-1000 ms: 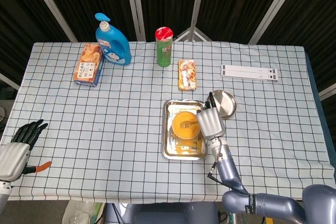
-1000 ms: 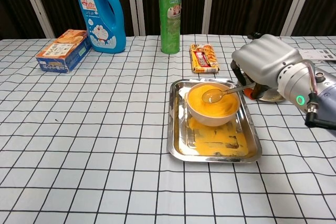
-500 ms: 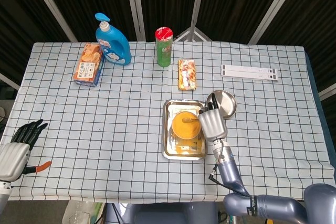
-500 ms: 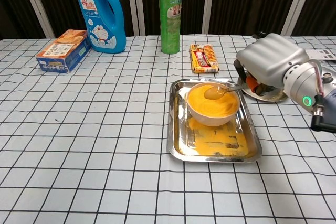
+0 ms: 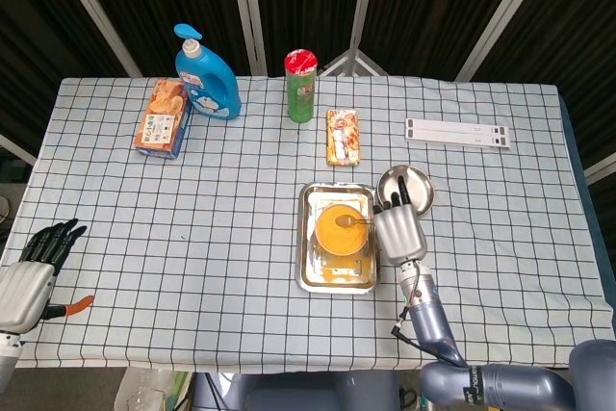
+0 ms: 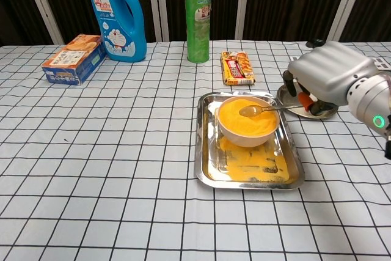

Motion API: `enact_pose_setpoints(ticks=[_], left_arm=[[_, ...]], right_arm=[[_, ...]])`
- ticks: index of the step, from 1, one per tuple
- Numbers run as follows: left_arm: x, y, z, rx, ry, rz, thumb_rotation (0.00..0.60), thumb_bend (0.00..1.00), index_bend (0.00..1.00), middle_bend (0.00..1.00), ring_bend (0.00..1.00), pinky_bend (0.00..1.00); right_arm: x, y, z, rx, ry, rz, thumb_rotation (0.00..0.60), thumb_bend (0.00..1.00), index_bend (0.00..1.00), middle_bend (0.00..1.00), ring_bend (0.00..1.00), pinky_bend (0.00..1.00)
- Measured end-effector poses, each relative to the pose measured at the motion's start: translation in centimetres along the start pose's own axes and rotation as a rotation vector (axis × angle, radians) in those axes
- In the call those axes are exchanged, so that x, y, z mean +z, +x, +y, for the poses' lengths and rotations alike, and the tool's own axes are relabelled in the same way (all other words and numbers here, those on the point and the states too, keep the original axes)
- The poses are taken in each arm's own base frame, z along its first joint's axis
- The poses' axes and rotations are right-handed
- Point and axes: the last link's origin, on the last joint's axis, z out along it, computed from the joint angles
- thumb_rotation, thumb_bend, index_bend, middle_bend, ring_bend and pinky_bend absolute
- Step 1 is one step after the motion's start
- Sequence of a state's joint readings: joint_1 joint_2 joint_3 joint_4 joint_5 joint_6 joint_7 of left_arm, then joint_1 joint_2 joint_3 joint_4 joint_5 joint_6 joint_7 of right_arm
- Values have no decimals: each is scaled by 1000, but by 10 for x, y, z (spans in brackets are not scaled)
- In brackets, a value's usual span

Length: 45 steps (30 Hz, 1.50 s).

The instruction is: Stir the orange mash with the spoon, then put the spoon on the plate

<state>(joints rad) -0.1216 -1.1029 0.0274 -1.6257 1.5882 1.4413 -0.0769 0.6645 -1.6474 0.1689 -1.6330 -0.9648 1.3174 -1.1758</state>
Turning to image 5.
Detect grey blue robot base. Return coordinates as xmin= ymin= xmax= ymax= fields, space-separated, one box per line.
xmin=192 ymin=371 xmax=401 ymax=411

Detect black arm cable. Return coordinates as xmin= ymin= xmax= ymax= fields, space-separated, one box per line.
xmin=390 ymin=280 xmax=469 ymax=368

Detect rectangular steel tray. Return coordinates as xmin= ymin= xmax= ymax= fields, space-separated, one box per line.
xmin=295 ymin=181 xmax=381 ymax=295

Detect metal spoon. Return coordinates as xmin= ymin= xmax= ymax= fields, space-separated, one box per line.
xmin=335 ymin=216 xmax=381 ymax=230

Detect orange blue biscuit box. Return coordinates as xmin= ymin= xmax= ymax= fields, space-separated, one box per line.
xmin=133 ymin=78 xmax=193 ymax=161

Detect white partition support foot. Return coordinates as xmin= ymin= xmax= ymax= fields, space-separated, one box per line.
xmin=318 ymin=47 xmax=390 ymax=78

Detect clear plastic bag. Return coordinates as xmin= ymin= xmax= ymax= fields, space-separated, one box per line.
xmin=114 ymin=366 xmax=193 ymax=411

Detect blue detergent bottle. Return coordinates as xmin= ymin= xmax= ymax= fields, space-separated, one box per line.
xmin=173 ymin=23 xmax=243 ymax=121

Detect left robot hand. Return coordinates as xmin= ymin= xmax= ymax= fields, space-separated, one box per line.
xmin=0 ymin=218 xmax=96 ymax=335

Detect green chips can red lid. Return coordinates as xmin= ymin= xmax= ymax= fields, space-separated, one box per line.
xmin=283 ymin=48 xmax=320 ymax=124

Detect round steel plate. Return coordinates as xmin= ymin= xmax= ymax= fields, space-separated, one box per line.
xmin=375 ymin=165 xmax=435 ymax=218

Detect white black checkered tablecloth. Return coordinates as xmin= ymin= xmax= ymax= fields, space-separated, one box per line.
xmin=0 ymin=74 xmax=616 ymax=374

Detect white plastic strip grey ends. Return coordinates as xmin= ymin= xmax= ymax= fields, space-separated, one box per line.
xmin=406 ymin=117 xmax=511 ymax=139
xmin=404 ymin=127 xmax=510 ymax=148

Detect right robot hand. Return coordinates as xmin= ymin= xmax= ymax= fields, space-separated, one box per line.
xmin=372 ymin=175 xmax=428 ymax=268

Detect yellow snack packet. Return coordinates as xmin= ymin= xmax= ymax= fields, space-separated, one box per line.
xmin=325 ymin=108 xmax=362 ymax=167

